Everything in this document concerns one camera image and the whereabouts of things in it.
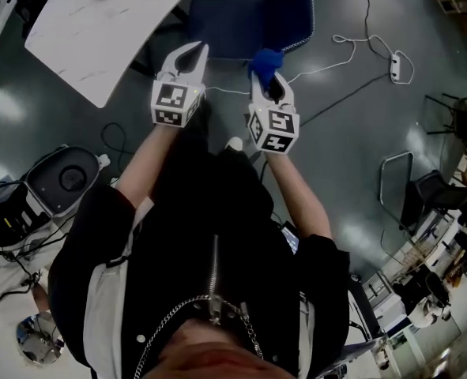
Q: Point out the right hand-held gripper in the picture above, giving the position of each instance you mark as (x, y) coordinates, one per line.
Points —
(274, 128)

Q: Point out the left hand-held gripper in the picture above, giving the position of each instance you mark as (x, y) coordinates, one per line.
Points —
(170, 101)

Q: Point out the blue wiping cloth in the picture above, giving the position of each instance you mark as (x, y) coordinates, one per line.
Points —
(266, 63)

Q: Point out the dark blue chair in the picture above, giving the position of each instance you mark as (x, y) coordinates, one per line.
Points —
(233, 22)

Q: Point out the person's right forearm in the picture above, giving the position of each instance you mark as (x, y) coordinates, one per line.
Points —
(292, 188)

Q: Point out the person's left forearm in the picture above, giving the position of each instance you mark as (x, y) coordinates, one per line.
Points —
(146, 156)

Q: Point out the person's white shoe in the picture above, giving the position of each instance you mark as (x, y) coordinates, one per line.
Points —
(234, 143)

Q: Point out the white power strip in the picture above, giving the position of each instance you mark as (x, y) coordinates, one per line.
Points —
(396, 67)

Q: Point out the black smartphone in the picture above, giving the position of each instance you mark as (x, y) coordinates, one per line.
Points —
(290, 239)

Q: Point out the white open equipment case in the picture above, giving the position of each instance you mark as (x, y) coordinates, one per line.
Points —
(71, 176)

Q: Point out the person's black clothing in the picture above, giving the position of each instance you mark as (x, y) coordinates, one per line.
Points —
(178, 231)

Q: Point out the black metal stand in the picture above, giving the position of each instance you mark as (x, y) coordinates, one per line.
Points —
(464, 117)

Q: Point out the white equipment workbench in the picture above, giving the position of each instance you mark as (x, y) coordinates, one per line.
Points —
(434, 259)

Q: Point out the black electronic device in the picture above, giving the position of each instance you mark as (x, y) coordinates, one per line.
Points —
(8, 211)

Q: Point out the round mirror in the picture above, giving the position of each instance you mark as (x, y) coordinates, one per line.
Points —
(39, 338)

